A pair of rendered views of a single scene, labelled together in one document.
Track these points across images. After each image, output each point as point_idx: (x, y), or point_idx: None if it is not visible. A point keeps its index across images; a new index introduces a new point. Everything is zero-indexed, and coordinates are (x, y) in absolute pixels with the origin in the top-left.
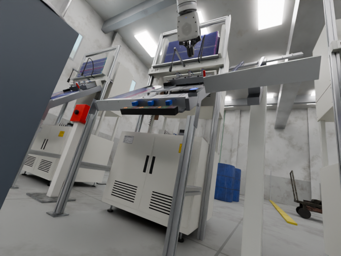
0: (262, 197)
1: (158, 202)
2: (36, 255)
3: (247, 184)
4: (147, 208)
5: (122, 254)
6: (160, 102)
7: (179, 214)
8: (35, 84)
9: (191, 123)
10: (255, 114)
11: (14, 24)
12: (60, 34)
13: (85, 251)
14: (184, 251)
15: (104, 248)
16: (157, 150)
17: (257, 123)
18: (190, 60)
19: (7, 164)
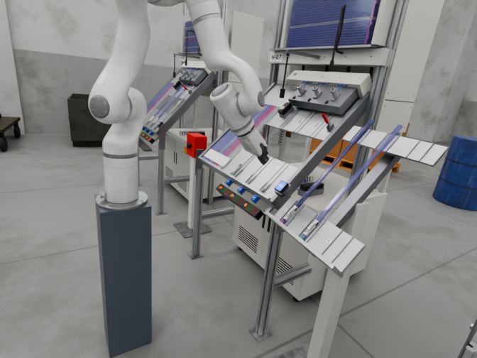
0: (328, 319)
1: None
2: (181, 301)
3: (321, 302)
4: None
5: (235, 308)
6: (250, 190)
7: (266, 302)
8: (141, 252)
9: (275, 230)
10: None
11: (120, 233)
12: (140, 217)
13: (209, 301)
14: (292, 313)
15: (223, 300)
16: (273, 209)
17: None
18: (326, 48)
19: (146, 290)
